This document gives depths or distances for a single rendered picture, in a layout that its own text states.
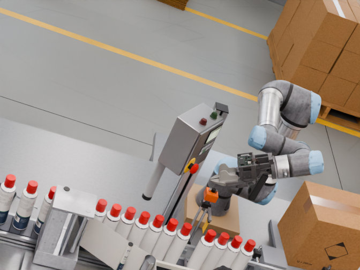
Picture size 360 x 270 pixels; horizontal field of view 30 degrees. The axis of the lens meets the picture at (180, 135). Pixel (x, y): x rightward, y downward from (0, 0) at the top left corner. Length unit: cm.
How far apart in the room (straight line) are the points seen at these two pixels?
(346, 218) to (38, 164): 126
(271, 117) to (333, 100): 360
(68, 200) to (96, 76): 296
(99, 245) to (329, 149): 350
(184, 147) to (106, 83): 291
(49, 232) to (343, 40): 387
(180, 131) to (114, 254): 48
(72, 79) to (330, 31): 210
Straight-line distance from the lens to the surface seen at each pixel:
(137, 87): 514
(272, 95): 250
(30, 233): 243
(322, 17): 557
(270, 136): 224
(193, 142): 215
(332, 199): 285
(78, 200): 221
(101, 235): 231
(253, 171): 215
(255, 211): 305
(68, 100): 471
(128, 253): 227
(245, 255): 247
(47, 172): 276
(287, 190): 328
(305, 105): 259
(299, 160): 217
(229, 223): 285
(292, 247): 284
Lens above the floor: 259
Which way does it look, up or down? 33 degrees down
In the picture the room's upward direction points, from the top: 25 degrees clockwise
